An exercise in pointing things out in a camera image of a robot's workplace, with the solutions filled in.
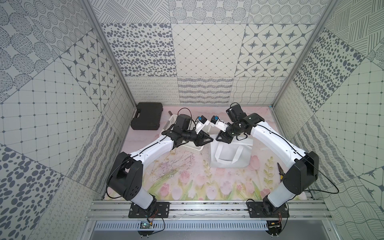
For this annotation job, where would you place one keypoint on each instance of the aluminium mounting rail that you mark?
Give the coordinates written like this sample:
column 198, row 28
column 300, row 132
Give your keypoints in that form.
column 208, row 210

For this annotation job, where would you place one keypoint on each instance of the black plastic tool case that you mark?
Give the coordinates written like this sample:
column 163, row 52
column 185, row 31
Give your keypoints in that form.
column 147, row 117

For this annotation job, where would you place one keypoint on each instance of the white vent grille strip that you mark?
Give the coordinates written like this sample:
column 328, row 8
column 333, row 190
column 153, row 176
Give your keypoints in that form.
column 199, row 225

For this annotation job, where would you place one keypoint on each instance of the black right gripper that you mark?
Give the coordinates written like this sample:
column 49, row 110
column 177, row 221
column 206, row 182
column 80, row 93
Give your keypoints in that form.
column 224, row 139

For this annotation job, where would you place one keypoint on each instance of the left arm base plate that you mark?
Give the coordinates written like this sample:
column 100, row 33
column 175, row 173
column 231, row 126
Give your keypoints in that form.
column 155, row 210

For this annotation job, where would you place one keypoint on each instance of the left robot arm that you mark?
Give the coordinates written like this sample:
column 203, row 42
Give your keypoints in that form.
column 126, row 176

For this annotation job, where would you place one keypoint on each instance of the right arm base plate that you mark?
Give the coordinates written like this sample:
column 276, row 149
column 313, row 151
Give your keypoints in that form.
column 265, row 210

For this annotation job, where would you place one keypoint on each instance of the yellow handled pliers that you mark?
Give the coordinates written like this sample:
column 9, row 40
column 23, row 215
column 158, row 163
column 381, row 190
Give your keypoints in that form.
column 281, row 172

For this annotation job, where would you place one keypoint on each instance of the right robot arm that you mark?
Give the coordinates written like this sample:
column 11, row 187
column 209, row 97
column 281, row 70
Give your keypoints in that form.
column 302, row 167

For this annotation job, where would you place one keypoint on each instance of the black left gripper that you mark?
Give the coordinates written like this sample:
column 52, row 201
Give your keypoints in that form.
column 199, row 138

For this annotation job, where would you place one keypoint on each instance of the floral pink table mat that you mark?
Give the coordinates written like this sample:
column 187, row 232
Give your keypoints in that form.
column 182, row 175

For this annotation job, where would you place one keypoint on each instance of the white perforated plastic basket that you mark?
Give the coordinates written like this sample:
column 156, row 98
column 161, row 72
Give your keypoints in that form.
column 182, row 122

